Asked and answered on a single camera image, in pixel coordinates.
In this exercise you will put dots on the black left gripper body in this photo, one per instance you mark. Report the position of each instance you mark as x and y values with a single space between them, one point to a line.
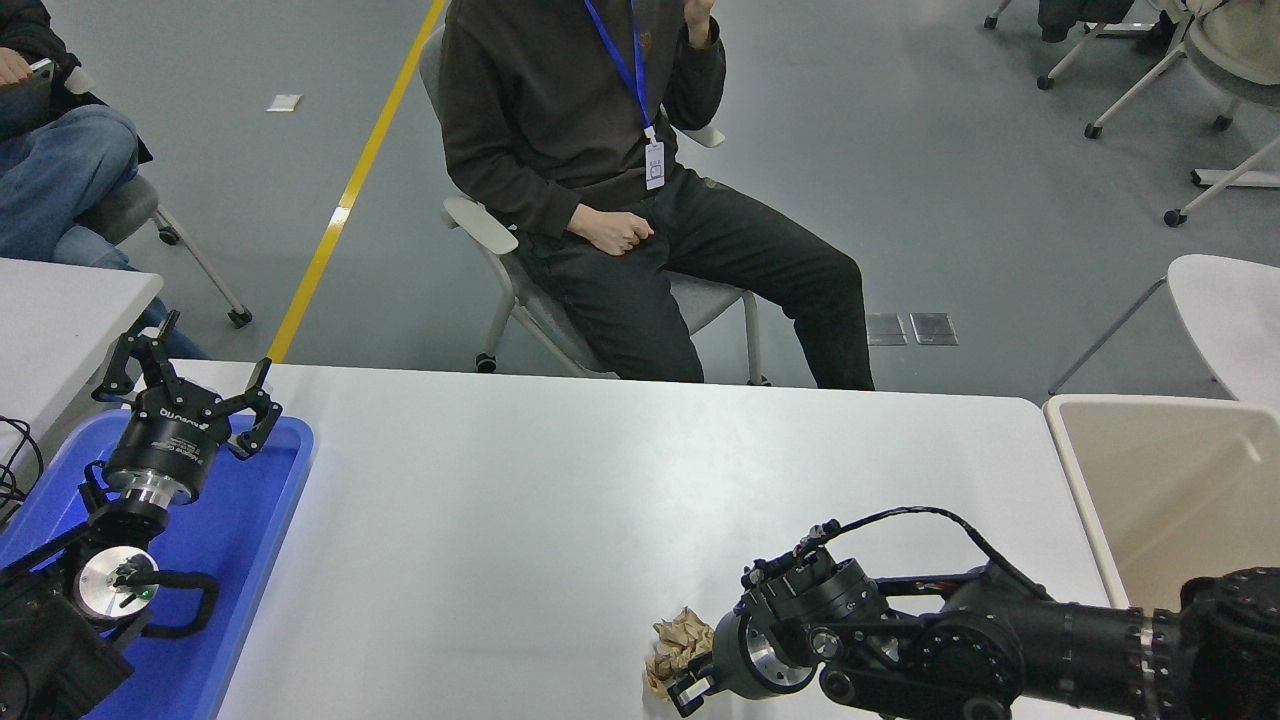
165 440

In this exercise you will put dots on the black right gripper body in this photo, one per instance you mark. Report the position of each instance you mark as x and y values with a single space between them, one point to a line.
730 655

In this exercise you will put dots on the tan paper ball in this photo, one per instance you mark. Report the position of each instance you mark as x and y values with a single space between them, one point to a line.
680 635

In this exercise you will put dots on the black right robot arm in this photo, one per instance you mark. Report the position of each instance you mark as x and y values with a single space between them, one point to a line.
1050 640

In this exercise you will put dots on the person's left hand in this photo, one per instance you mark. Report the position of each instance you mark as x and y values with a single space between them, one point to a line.
698 18
12 68

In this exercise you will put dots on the person's right hand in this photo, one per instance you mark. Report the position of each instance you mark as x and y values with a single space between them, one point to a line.
612 232

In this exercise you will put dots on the blue plastic tray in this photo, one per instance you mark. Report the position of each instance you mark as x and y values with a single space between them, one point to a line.
240 520

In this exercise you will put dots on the white side table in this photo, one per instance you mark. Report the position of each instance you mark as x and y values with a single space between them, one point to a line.
60 320

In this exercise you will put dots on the grey wheeled chair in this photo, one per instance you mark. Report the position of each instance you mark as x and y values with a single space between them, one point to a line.
125 210

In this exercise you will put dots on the person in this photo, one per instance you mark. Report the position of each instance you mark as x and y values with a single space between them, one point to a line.
60 170
520 110

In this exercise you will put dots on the white paper scrap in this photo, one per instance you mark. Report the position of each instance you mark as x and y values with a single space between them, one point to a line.
285 102

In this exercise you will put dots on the white grey office chair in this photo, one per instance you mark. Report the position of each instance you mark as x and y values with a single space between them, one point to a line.
700 300

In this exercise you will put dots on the silver floor socket plate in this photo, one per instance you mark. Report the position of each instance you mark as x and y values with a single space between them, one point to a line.
888 329
934 329

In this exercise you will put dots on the large pale plastic bin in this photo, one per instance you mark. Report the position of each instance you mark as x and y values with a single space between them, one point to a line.
1150 470

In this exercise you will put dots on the white badge card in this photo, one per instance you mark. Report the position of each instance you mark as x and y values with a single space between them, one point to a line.
655 165

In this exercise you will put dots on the white round-seat chair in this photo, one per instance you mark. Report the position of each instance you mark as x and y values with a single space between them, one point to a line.
1230 320

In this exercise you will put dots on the white chair base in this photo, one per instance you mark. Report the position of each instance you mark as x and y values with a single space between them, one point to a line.
1045 82

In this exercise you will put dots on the white chair legs with wheel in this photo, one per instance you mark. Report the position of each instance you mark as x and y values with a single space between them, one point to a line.
1240 178

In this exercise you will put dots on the white chair beige seat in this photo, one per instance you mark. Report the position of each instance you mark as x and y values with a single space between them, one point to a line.
1240 40

